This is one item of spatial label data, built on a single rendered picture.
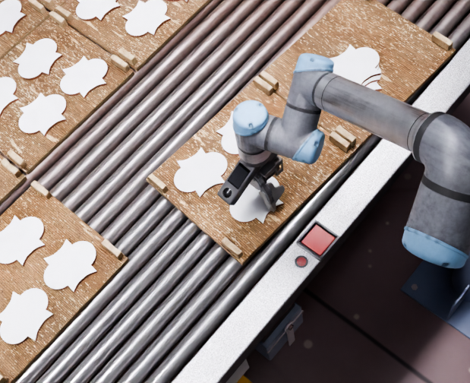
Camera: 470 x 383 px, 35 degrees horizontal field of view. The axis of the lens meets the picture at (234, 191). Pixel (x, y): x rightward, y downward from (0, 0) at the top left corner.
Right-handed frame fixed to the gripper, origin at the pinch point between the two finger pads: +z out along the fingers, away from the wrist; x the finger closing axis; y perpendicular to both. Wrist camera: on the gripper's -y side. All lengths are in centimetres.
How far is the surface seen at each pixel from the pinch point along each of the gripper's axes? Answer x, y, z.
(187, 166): 19.5, -5.0, 0.0
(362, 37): 12, 55, -1
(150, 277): 5.4, -31.5, 3.9
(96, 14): 77, 12, -1
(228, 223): 0.4, -9.0, 0.9
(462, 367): -58, 31, 94
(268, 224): -7.2, -2.8, 0.8
